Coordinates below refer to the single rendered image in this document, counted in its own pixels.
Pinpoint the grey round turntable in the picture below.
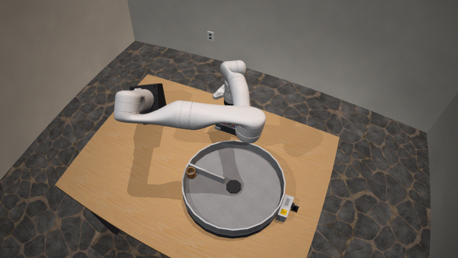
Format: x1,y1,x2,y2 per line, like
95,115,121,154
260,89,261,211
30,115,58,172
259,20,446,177
182,140,299,239

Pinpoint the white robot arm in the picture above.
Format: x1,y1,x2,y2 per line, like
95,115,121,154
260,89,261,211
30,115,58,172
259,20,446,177
114,60,266,143

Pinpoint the bronze bushing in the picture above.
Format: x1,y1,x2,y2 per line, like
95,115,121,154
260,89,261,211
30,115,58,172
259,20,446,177
186,167,196,179

